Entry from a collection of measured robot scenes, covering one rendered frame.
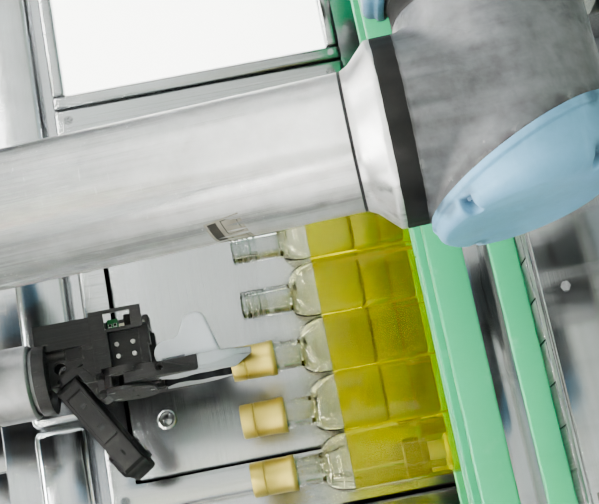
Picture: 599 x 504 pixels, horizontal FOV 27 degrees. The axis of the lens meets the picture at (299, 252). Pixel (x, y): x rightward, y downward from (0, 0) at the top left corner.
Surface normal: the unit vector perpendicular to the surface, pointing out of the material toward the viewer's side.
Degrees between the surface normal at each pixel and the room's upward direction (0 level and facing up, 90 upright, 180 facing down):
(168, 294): 90
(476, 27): 70
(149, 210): 86
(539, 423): 90
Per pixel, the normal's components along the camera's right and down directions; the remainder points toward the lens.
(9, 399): 0.07, 0.22
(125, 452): -0.09, -0.26
